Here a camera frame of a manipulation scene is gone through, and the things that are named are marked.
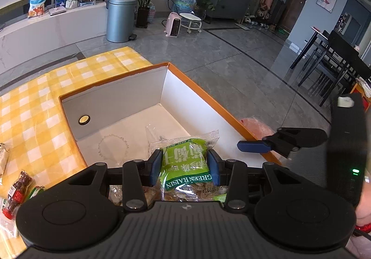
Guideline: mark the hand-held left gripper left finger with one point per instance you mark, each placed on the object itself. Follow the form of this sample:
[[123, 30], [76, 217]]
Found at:
[[156, 166]]

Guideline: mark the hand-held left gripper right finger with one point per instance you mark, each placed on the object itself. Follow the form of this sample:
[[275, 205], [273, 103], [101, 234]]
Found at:
[[213, 166]]

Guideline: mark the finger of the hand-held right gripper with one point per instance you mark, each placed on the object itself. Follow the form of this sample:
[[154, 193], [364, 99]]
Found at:
[[255, 146]]

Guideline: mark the green raisin packet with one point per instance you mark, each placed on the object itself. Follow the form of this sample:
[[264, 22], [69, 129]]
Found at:
[[185, 170]]

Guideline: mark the clear plastic snack packet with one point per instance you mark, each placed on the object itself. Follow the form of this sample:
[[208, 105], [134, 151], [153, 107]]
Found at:
[[156, 135]]

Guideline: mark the orange cardboard box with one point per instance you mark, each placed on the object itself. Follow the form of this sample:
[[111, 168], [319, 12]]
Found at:
[[130, 120]]

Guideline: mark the person's right forearm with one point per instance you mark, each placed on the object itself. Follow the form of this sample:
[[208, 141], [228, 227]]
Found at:
[[364, 209]]

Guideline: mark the pink plastic bag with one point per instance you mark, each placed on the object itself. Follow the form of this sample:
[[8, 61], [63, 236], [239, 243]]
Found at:
[[255, 128]]

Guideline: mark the black dining chair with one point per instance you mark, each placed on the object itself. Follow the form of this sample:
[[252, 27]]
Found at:
[[339, 85]]

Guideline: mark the black dining table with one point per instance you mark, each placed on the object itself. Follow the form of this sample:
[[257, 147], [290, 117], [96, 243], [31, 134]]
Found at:
[[353, 59]]

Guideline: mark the white bathroom scale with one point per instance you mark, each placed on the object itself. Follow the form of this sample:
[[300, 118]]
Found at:
[[242, 26]]

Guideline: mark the small green snack packet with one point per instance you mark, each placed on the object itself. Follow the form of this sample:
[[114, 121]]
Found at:
[[36, 191]]

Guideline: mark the clear packet of red dates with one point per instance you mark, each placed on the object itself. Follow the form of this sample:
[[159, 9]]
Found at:
[[17, 191]]

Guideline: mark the pink heater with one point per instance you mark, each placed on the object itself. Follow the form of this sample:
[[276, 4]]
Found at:
[[174, 25]]

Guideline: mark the white stool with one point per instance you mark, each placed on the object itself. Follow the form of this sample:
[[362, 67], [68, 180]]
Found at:
[[191, 18]]

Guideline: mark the brown door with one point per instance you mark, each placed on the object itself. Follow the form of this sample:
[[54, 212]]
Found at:
[[295, 7]]

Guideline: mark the grey trash can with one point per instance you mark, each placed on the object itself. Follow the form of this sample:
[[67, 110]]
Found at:
[[120, 20]]

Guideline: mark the checkered snack packet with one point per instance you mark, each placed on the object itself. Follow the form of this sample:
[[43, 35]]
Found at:
[[3, 159]]

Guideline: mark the white snack packet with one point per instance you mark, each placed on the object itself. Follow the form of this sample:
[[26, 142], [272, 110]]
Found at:
[[7, 218]]

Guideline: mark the white marble television console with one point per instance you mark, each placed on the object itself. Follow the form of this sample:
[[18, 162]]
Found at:
[[43, 36]]

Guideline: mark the flat white box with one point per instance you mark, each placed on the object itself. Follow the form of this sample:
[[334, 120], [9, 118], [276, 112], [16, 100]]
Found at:
[[58, 11]]

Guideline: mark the blue snack bag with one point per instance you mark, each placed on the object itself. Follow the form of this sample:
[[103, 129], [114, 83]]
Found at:
[[37, 4]]

